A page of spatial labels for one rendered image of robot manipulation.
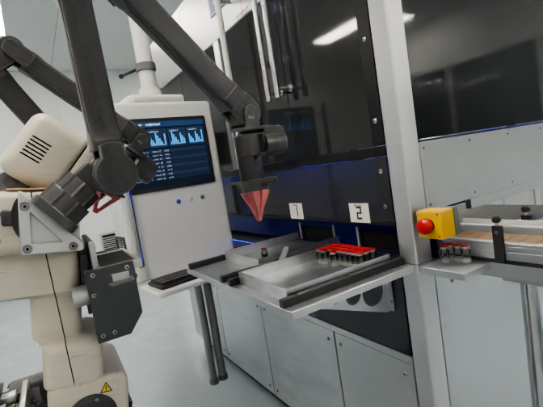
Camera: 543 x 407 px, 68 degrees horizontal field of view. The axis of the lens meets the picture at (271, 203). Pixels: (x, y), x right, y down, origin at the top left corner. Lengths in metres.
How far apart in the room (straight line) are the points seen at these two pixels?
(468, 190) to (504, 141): 0.25
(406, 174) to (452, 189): 0.19
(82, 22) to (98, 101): 0.14
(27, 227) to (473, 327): 1.19
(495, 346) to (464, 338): 0.17
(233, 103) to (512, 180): 0.97
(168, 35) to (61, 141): 0.32
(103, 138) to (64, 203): 0.14
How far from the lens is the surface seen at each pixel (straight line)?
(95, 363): 1.02
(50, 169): 0.96
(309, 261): 1.30
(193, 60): 0.90
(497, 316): 1.49
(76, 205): 0.80
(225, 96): 0.91
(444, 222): 1.07
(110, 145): 0.80
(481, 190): 1.37
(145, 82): 1.92
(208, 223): 1.89
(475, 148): 1.36
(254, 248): 1.58
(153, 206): 1.78
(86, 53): 0.85
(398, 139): 1.11
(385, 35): 1.14
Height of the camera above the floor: 1.20
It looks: 5 degrees down
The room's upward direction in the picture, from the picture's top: 9 degrees counter-clockwise
